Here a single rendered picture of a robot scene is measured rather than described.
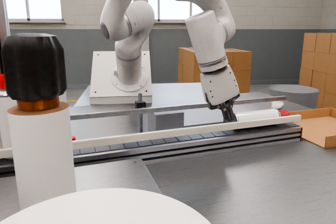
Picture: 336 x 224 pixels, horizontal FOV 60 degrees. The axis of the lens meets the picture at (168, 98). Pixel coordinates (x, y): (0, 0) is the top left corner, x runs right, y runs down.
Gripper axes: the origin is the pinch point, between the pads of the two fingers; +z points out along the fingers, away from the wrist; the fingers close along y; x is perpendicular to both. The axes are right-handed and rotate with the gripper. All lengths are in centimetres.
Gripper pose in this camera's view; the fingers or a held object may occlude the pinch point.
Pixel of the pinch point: (228, 114)
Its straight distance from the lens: 92.0
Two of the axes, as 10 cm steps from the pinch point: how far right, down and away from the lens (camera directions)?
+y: -8.9, 4.0, -2.2
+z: 3.2, 8.9, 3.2
